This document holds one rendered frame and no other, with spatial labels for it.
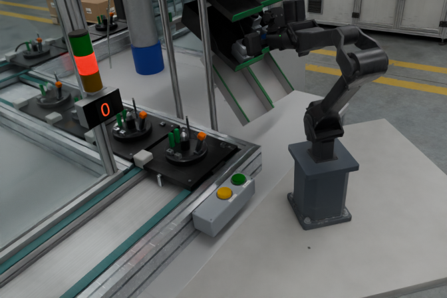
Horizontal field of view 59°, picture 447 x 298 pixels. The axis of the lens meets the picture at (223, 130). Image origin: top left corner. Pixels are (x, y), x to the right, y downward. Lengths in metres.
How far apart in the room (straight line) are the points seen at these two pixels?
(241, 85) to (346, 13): 3.83
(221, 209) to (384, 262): 0.44
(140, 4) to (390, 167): 1.34
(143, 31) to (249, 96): 0.84
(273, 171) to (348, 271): 0.44
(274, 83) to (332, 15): 3.75
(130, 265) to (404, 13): 4.42
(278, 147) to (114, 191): 0.61
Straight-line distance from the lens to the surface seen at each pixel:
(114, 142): 1.41
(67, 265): 1.12
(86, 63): 1.06
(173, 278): 1.08
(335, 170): 1.05
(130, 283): 1.02
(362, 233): 1.18
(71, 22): 1.08
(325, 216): 1.16
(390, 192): 1.33
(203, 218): 1.06
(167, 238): 1.05
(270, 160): 1.40
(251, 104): 1.40
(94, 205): 1.21
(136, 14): 2.04
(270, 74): 1.54
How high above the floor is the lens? 1.71
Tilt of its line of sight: 33 degrees down
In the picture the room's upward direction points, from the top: 5 degrees counter-clockwise
